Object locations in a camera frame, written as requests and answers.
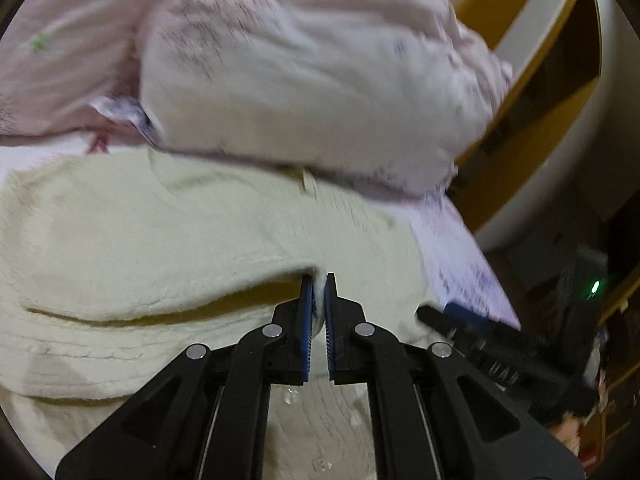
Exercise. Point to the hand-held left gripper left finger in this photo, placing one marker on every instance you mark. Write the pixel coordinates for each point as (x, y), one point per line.
(303, 330)

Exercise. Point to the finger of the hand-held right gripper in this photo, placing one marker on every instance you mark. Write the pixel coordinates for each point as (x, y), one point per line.
(440, 321)
(467, 312)

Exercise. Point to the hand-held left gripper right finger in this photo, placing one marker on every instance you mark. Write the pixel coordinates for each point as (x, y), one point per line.
(331, 332)

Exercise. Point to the cream knit sweater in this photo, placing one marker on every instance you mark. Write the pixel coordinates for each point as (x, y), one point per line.
(150, 240)

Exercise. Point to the floral pink bed sheet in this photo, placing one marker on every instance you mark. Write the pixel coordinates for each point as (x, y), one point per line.
(465, 260)

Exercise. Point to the dark device with green light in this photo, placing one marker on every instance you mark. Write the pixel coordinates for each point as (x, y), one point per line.
(587, 280)

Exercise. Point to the wooden headboard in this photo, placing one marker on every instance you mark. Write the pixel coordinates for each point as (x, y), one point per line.
(505, 195)

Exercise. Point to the floral pink pillow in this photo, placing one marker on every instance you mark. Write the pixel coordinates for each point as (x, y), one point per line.
(65, 50)
(310, 70)

